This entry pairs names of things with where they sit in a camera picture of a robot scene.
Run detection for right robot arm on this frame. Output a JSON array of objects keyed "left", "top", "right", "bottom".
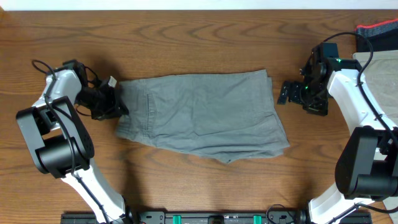
[{"left": 267, "top": 42, "right": 397, "bottom": 223}]

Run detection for black garment red trim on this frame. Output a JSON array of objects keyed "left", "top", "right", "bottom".
[{"left": 354, "top": 19, "right": 397, "bottom": 52}]

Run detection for black mounting rail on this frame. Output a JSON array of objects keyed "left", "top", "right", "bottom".
[{"left": 60, "top": 209, "right": 373, "bottom": 224}]

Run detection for beige folded garment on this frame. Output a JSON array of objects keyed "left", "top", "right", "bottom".
[{"left": 353, "top": 49, "right": 398, "bottom": 224}]

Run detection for grey shorts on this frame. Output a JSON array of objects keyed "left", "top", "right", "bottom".
[{"left": 116, "top": 70, "right": 289, "bottom": 164}]

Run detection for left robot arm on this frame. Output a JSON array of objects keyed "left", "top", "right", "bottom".
[{"left": 16, "top": 60, "right": 134, "bottom": 223}]

